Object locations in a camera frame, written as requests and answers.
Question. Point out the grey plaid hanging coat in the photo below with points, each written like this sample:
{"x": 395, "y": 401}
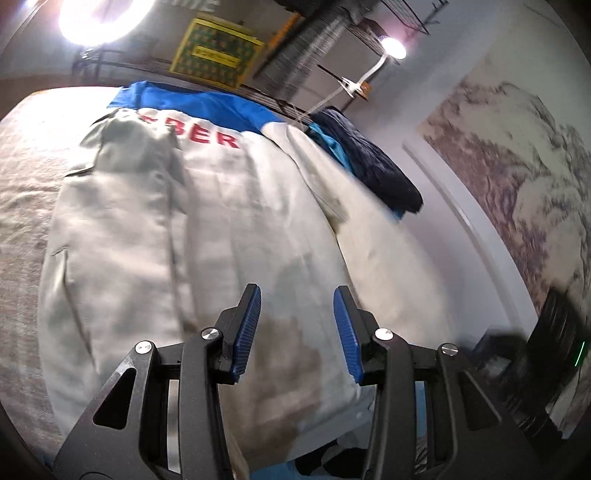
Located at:
{"x": 304, "y": 50}

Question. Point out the small brown toy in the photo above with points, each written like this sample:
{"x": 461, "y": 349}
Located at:
{"x": 365, "y": 88}

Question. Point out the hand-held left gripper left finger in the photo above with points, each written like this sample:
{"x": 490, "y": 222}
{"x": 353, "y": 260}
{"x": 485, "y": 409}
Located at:
{"x": 244, "y": 332}

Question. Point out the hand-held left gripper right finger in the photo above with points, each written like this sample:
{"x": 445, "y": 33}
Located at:
{"x": 346, "y": 337}

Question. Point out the beige and blue jacket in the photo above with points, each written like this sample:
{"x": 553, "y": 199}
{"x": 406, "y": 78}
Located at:
{"x": 231, "y": 207}

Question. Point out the folded light blue garment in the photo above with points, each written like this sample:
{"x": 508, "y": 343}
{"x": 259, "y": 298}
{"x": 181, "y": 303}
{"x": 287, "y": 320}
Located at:
{"x": 334, "y": 147}

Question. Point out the orange hanging scarf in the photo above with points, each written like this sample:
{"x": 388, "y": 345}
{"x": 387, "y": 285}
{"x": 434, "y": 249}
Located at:
{"x": 281, "y": 37}

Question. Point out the landscape wall painting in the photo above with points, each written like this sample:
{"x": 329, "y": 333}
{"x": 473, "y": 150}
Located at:
{"x": 531, "y": 184}

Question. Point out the folded navy quilted jacket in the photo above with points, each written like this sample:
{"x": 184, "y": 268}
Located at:
{"x": 383, "y": 170}

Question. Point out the yellow patterned box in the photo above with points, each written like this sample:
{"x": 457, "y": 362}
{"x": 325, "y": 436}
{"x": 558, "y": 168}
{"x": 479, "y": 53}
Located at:
{"x": 212, "y": 50}

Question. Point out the black metal clothes rack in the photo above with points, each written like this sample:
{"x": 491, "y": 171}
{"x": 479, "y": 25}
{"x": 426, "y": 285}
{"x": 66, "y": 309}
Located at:
{"x": 406, "y": 16}

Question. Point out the white clip lamp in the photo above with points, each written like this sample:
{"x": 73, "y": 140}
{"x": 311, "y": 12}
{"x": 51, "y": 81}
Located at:
{"x": 392, "y": 47}

